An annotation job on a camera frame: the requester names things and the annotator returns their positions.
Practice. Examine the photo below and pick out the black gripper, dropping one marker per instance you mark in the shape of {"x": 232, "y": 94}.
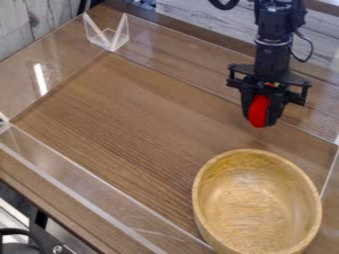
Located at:
{"x": 244, "y": 79}

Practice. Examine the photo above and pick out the red toy strawberry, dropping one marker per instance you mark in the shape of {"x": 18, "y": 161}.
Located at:
{"x": 257, "y": 111}

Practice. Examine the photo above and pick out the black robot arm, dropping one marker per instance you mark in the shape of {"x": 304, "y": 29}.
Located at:
{"x": 277, "y": 39}

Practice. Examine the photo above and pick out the wooden oval bowl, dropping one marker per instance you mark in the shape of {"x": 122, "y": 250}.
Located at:
{"x": 254, "y": 203}

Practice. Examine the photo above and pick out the clear acrylic tray wall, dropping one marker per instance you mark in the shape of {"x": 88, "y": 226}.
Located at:
{"x": 105, "y": 133}

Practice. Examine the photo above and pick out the clear acrylic corner bracket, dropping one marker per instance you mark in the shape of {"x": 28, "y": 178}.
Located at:
{"x": 108, "y": 39}

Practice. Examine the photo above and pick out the black metal table bracket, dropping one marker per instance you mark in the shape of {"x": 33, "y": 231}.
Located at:
{"x": 54, "y": 239}

